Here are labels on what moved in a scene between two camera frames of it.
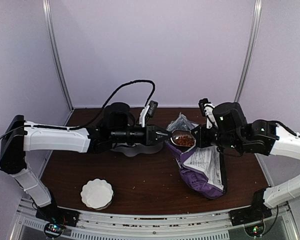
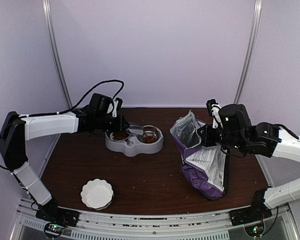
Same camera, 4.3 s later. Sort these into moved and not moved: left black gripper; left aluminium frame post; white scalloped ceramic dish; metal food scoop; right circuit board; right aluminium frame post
Moved: left black gripper; metal food scoop
Not moved: left aluminium frame post; right aluminium frame post; right circuit board; white scalloped ceramic dish
